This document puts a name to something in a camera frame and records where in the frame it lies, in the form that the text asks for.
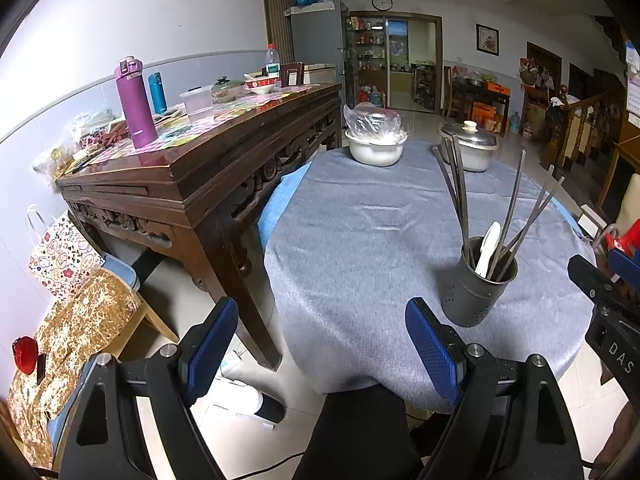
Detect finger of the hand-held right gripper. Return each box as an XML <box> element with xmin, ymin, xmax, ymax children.
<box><xmin>567</xmin><ymin>254</ymin><xmax>623</xmax><ymax>311</ymax></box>

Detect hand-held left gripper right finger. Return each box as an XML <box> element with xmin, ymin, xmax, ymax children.
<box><xmin>405</xmin><ymin>297</ymin><xmax>585</xmax><ymax>480</ymax></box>

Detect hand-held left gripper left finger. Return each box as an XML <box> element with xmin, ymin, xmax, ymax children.
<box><xmin>57</xmin><ymin>296</ymin><xmax>240</xmax><ymax>480</ymax></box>

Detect perforated metal utensil holder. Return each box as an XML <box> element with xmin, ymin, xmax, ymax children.
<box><xmin>440</xmin><ymin>236</ymin><xmax>519</xmax><ymax>328</ymax></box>

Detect bundle of dark chopsticks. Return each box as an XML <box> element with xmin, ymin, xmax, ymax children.
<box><xmin>431</xmin><ymin>137</ymin><xmax>566</xmax><ymax>281</ymax></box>

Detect person's right forearm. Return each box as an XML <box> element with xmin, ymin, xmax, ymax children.
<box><xmin>587</xmin><ymin>400</ymin><xmax>640</xmax><ymax>480</ymax></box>

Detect blue cloth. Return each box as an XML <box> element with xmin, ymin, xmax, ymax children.
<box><xmin>609</xmin><ymin>250</ymin><xmax>640</xmax><ymax>281</ymax></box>

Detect red plastic stool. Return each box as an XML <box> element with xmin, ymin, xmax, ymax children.
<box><xmin>595</xmin><ymin>227</ymin><xmax>640</xmax><ymax>261</ymax></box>

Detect white box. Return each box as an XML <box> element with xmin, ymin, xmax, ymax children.
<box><xmin>577</xmin><ymin>205</ymin><xmax>608</xmax><ymax>238</ymax></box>

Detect cream chair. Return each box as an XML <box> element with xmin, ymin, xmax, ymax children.
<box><xmin>615</xmin><ymin>174</ymin><xmax>640</xmax><ymax>241</ymax></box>

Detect person's leg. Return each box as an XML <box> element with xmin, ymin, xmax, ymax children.
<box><xmin>292</xmin><ymin>385</ymin><xmax>426</xmax><ymax>480</ymax></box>

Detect grey tablecloth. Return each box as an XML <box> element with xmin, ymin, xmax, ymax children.
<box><xmin>263</xmin><ymin>140</ymin><xmax>598</xmax><ymax>416</ymax></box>

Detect chair with golden cushion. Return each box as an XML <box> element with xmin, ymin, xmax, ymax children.
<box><xmin>0</xmin><ymin>255</ymin><xmax>178</xmax><ymax>461</ymax></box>

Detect wooden stair railing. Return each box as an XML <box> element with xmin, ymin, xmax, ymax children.
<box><xmin>542</xmin><ymin>85</ymin><xmax>626</xmax><ymax>176</ymax></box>

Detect aluminium pot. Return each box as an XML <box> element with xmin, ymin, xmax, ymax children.
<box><xmin>442</xmin><ymin>137</ymin><xmax>496</xmax><ymax>173</ymax></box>

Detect patterned paper bag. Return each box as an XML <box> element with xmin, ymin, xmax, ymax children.
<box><xmin>25</xmin><ymin>205</ymin><xmax>106</xmax><ymax>306</ymax></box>

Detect carved wooden sideboard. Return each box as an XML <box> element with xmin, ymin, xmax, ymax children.
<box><xmin>55</xmin><ymin>82</ymin><xmax>343</xmax><ymax>372</ymax></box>

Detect red round object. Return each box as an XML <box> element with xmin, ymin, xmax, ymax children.
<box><xmin>11</xmin><ymin>337</ymin><xmax>38</xmax><ymax>376</ymax></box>

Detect orange cardboard boxes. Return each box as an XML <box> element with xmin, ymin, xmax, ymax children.
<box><xmin>471</xmin><ymin>101</ymin><xmax>506</xmax><ymax>133</ymax></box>

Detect dark wooden table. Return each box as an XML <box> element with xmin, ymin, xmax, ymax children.
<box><xmin>450</xmin><ymin>77</ymin><xmax>512</xmax><ymax>131</ymax></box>

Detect clear plastic bag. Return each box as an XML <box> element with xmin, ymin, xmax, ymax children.
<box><xmin>343</xmin><ymin>102</ymin><xmax>408</xmax><ymax>143</ymax></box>

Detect patterned table mat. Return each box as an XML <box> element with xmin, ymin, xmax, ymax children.
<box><xmin>75</xmin><ymin>84</ymin><xmax>326</xmax><ymax>161</ymax></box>

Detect clear plastic container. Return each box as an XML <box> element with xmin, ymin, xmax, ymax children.
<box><xmin>180</xmin><ymin>85</ymin><xmax>216</xmax><ymax>125</ymax></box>

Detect pile of bags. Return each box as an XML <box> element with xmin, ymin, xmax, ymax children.
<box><xmin>32</xmin><ymin>107</ymin><xmax>131</xmax><ymax>181</ymax></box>

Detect purple thermos bottle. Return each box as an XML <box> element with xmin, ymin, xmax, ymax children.
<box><xmin>114</xmin><ymin>56</ymin><xmax>160</xmax><ymax>150</ymax></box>

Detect glass lidded bowl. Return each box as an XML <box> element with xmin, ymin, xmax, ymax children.
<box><xmin>211</xmin><ymin>76</ymin><xmax>246</xmax><ymax>105</ymax></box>

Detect teal thermos bottle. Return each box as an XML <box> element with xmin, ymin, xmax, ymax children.
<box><xmin>147</xmin><ymin>72</ymin><xmax>168</xmax><ymax>115</ymax></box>

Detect red and white bowl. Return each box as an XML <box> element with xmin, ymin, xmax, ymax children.
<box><xmin>243</xmin><ymin>74</ymin><xmax>281</xmax><ymax>96</ymax></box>

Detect small wooden stand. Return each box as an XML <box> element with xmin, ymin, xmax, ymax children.
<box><xmin>280</xmin><ymin>61</ymin><xmax>306</xmax><ymax>88</ymax></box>

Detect red capped water bottle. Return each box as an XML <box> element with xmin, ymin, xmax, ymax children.
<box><xmin>263</xmin><ymin>43</ymin><xmax>281</xmax><ymax>79</ymax></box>

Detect white chest freezer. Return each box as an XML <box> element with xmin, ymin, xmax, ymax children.
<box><xmin>302</xmin><ymin>61</ymin><xmax>337</xmax><ymax>86</ymax></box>

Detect shelf with goods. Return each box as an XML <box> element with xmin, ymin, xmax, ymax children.
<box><xmin>350</xmin><ymin>16</ymin><xmax>388</xmax><ymax>73</ymax></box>

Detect grey refrigerator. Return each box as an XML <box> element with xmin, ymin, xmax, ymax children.
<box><xmin>285</xmin><ymin>0</ymin><xmax>351</xmax><ymax>111</ymax></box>

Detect brown wooden door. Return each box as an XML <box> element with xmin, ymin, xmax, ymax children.
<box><xmin>261</xmin><ymin>0</ymin><xmax>311</xmax><ymax>68</ymax></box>

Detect wall calendar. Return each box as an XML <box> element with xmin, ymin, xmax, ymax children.
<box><xmin>622</xmin><ymin>37</ymin><xmax>640</xmax><ymax>128</ymax></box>

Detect framed wall picture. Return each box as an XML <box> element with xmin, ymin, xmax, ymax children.
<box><xmin>475</xmin><ymin>23</ymin><xmax>501</xmax><ymax>57</ymax></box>

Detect wooden doorway frame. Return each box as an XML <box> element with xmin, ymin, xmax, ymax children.
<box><xmin>348</xmin><ymin>11</ymin><xmax>444</xmax><ymax>113</ymax></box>

